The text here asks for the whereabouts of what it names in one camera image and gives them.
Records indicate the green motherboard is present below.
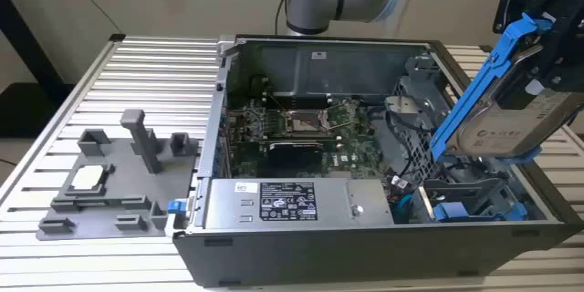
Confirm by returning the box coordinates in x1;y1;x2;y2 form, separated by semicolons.
225;95;393;180

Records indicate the black disk wire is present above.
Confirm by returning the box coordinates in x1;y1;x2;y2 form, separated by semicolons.
383;109;411;189

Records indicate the open black PC case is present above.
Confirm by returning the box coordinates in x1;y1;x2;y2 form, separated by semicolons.
171;34;584;288

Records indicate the black stand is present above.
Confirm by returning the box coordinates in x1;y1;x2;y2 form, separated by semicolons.
0;0;75;139

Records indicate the silver CPU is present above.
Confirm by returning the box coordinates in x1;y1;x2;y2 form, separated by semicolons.
70;165;109;190

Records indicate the grey parts rack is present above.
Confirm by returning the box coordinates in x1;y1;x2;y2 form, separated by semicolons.
34;109;201;241

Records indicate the silver power supply unit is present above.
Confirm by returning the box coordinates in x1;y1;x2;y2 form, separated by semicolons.
202;178;394;230

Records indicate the black graphics card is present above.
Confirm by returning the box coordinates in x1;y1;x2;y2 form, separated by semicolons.
258;140;327;170

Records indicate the blue data cable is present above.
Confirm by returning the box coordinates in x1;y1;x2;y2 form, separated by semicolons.
391;191;414;220

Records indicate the grey metal drive cage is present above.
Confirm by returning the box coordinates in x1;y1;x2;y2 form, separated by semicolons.
385;54;459;135

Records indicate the blue case latch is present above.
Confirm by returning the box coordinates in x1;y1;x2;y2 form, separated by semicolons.
166;198;189;220

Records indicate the CPU socket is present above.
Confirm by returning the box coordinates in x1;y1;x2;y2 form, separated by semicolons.
279;109;337;134

